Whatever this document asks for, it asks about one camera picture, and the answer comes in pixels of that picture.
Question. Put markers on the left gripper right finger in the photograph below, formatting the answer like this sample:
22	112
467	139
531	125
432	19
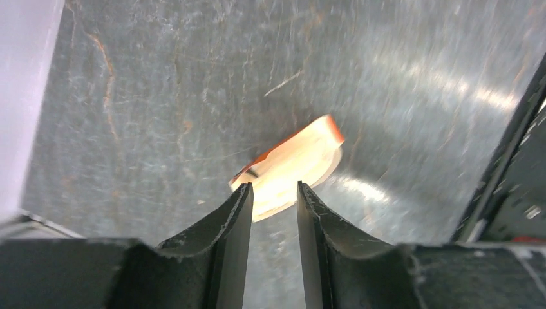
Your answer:
344	267

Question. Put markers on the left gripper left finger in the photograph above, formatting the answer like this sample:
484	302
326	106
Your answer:
203	266

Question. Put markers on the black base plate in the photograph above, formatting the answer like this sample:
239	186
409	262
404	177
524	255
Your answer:
509	201

